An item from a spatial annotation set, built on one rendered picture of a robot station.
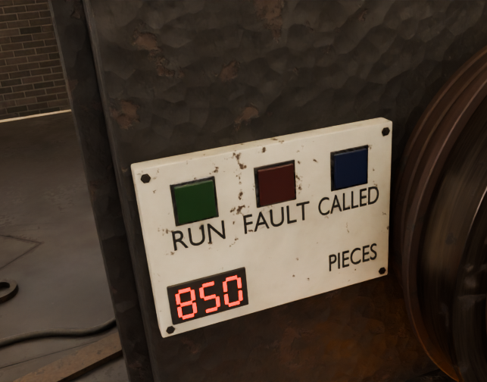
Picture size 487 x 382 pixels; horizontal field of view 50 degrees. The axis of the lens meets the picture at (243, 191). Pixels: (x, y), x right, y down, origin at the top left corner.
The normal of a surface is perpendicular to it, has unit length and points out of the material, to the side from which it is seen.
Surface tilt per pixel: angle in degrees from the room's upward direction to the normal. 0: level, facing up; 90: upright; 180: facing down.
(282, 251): 90
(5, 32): 90
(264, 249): 90
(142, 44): 90
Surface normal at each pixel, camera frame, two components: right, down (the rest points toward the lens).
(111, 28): 0.33, 0.35
